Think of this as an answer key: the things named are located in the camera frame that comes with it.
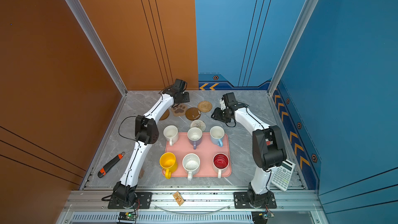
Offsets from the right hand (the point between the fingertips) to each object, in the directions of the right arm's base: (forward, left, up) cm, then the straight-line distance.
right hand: (213, 116), depth 93 cm
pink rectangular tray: (-21, +5, -11) cm, 24 cm away
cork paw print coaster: (+13, +23, -9) cm, 28 cm away
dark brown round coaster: (+9, +14, -8) cm, 18 cm away
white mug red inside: (-25, -3, -8) cm, 26 cm away
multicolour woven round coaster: (+2, +10, -10) cm, 14 cm away
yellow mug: (-24, +26, -8) cm, 36 cm away
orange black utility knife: (-29, +59, -8) cm, 66 cm away
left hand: (+20, +18, -3) cm, 27 cm away
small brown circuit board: (-41, +18, -10) cm, 46 cm away
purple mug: (-8, +12, -7) cm, 16 cm away
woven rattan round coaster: (+17, +6, -10) cm, 20 cm away
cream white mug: (-8, +26, -5) cm, 28 cm away
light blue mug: (-9, -2, -7) cm, 12 cm away
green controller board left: (-48, +41, -11) cm, 64 cm away
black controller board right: (-49, -20, -12) cm, 54 cm away
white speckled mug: (-26, +13, -8) cm, 30 cm away
